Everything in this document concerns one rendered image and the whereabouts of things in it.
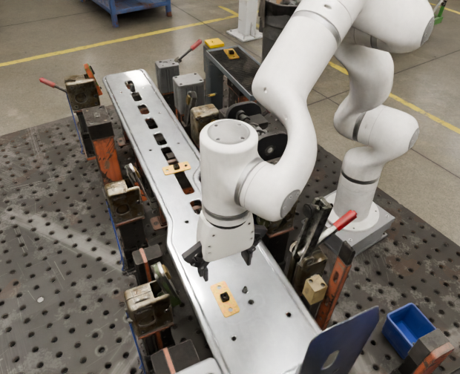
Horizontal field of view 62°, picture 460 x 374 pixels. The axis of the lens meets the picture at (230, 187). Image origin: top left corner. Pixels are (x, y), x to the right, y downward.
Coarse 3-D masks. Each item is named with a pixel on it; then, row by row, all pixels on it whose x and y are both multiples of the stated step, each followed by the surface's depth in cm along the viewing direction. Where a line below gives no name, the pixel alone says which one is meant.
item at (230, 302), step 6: (222, 282) 86; (210, 288) 85; (216, 288) 85; (222, 288) 85; (228, 288) 85; (216, 294) 84; (222, 294) 83; (228, 294) 83; (216, 300) 83; (222, 300) 82; (228, 300) 83; (234, 300) 83; (222, 306) 82; (228, 306) 82; (234, 306) 82; (222, 312) 81; (228, 312) 81; (234, 312) 81
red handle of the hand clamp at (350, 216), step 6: (354, 210) 84; (342, 216) 84; (348, 216) 83; (354, 216) 83; (336, 222) 84; (342, 222) 83; (348, 222) 83; (330, 228) 84; (336, 228) 84; (342, 228) 84; (324, 234) 84; (330, 234) 84; (318, 240) 84; (324, 240) 85; (300, 252) 85
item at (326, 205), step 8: (320, 200) 77; (304, 208) 76; (312, 208) 74; (320, 208) 76; (328, 208) 75; (312, 216) 75; (320, 216) 76; (328, 216) 77; (304, 224) 81; (312, 224) 80; (320, 224) 77; (304, 232) 82; (312, 232) 79; (320, 232) 79; (304, 240) 84; (312, 240) 80; (296, 248) 85; (312, 248) 82; (304, 256) 83
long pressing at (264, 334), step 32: (128, 96) 147; (160, 96) 147; (128, 128) 132; (160, 128) 132; (160, 160) 119; (192, 160) 119; (160, 192) 108; (192, 224) 99; (256, 256) 92; (192, 288) 85; (256, 288) 86; (288, 288) 86; (224, 320) 80; (256, 320) 80; (288, 320) 80; (224, 352) 75; (256, 352) 75; (288, 352) 75
